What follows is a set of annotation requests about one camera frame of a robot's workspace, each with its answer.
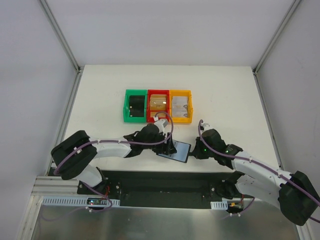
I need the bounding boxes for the red plastic bin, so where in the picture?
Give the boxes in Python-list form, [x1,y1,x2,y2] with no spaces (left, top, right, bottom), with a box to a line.
[146,89,170,123]

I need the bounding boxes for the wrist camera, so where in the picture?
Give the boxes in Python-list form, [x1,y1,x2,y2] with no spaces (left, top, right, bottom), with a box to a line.
[153,118,169,133]
[200,122,212,132]

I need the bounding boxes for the yellow plastic bin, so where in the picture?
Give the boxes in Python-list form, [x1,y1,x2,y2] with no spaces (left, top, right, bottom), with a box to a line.
[169,89,193,124]

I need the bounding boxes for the black wallets in green bin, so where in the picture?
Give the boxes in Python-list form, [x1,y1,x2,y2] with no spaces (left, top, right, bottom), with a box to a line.
[129,95,145,118]

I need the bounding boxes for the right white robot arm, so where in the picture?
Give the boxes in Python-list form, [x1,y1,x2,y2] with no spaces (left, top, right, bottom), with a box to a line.
[191,124,320,226]

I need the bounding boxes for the left aluminium frame post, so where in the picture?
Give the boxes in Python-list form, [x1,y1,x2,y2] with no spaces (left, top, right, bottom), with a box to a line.
[38,0,82,73]

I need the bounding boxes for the left white cable duct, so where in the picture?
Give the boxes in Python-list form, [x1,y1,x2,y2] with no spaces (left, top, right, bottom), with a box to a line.
[42,196,121,208]

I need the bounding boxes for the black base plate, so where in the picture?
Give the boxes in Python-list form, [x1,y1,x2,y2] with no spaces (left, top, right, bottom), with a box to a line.
[76,169,258,210]

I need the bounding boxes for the right aluminium frame post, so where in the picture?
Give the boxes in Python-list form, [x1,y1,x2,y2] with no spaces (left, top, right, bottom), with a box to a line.
[252,0,303,75]

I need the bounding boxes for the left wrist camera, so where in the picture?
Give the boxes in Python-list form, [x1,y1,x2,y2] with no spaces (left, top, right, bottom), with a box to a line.
[153,118,169,133]

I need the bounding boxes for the silver VIP cards stack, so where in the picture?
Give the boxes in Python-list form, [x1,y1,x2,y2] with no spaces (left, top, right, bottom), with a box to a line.
[171,96,189,118]

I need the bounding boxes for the aluminium frame post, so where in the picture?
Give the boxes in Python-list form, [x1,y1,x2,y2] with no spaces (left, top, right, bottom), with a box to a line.
[252,0,303,75]
[38,0,82,73]

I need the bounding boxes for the gold VIP card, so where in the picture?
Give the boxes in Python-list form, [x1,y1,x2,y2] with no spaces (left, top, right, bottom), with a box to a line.
[150,111,167,119]

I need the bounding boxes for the gold cards stack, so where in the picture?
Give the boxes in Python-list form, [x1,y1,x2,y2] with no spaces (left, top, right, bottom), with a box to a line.
[149,94,167,112]

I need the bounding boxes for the right white cable duct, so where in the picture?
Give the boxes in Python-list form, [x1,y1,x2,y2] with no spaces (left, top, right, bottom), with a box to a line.
[210,200,228,211]

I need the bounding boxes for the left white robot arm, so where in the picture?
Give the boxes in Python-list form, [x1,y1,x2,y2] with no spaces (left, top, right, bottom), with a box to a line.
[51,119,177,195]

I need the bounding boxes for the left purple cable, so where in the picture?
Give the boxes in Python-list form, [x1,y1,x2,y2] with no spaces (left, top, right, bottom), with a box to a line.
[53,111,175,176]

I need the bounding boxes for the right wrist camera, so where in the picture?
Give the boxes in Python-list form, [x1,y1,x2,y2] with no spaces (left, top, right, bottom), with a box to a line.
[200,122,212,132]

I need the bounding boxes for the white cable duct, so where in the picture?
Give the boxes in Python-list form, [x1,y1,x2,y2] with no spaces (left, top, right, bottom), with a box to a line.
[210,200,228,211]
[42,196,121,208]

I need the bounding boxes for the black card holder wallet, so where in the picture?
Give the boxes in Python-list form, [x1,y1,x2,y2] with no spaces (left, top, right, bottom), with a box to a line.
[156,140,191,163]

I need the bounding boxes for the green plastic bin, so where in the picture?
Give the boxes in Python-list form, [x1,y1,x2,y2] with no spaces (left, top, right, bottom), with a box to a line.
[123,89,148,124]

